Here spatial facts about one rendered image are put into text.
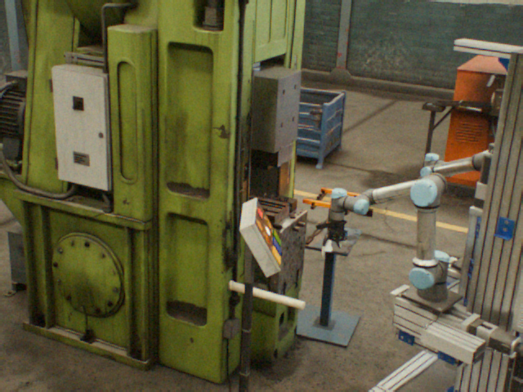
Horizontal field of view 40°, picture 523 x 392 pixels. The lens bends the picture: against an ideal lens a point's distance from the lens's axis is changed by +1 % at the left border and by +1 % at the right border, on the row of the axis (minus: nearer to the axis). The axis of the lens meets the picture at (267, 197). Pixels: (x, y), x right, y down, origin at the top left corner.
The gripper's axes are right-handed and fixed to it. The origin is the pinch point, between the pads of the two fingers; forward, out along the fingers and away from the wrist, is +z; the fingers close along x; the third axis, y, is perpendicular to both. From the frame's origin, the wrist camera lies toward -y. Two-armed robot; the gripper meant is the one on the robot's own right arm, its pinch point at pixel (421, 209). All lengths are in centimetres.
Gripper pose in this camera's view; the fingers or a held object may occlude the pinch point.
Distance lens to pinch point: 444.9
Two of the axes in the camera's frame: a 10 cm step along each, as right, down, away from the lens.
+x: 6.8, -2.4, 7.0
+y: 7.4, 2.8, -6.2
